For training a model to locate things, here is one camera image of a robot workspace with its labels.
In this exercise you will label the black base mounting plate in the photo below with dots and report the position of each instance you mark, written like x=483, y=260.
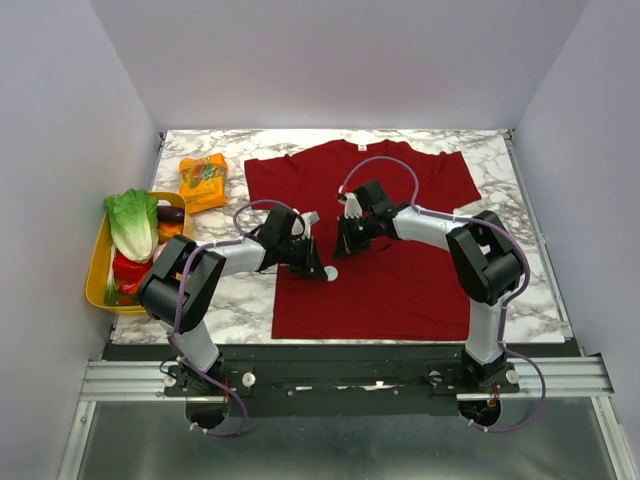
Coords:
x=262, y=381

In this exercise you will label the yellow plastic basket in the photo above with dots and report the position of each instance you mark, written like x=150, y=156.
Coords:
x=101, y=262

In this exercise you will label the toy purple eggplant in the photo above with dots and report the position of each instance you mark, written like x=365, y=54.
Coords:
x=170, y=214

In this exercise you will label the red t-shirt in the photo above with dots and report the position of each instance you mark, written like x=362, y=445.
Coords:
x=395, y=290

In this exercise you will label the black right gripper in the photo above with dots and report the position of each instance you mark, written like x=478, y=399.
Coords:
x=353, y=226

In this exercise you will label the orange snack packet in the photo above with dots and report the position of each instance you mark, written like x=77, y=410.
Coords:
x=203, y=182

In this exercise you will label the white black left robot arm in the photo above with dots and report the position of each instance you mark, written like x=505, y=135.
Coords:
x=181, y=283

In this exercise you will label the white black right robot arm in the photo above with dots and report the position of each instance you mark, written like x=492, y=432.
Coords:
x=486, y=261

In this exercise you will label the toy orange carrot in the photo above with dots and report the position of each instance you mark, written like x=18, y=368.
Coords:
x=129, y=284

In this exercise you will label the small gold brooch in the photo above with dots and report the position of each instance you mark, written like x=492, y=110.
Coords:
x=331, y=273

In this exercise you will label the aluminium frame rail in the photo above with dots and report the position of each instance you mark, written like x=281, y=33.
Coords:
x=141, y=381

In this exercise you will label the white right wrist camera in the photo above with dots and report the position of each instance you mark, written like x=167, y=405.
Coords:
x=352, y=207

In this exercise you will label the toy green onion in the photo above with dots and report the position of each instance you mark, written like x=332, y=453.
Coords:
x=113, y=298

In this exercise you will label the toy green lettuce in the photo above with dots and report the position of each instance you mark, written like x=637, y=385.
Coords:
x=133, y=223

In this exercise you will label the toy red bell pepper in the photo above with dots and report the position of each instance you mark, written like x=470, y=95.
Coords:
x=129, y=270

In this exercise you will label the toy orange pumpkin piece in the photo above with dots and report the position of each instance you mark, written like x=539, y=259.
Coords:
x=166, y=231

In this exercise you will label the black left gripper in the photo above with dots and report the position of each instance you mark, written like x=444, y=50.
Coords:
x=312, y=262

